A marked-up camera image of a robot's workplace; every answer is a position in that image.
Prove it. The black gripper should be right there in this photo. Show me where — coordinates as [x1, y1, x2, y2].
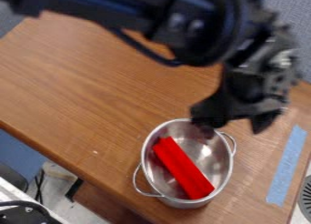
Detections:
[188, 72, 291, 140]

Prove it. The silver metal pot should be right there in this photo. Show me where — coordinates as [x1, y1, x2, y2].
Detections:
[132, 118, 236, 209]

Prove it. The red rectangular block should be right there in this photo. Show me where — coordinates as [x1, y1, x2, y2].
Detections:
[154, 137, 215, 199]

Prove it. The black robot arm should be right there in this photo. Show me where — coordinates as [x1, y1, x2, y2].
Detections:
[0, 0, 302, 133]

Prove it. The blue tape strip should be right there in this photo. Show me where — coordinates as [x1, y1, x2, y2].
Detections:
[266, 126, 307, 207]

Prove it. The grey fan grille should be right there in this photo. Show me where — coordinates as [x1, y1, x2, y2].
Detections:
[298, 175, 311, 222]

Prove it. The black cable under table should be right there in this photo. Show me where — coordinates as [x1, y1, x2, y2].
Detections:
[34, 168, 47, 205]

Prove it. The black device with handle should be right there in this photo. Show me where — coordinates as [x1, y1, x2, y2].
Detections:
[0, 200, 63, 224]

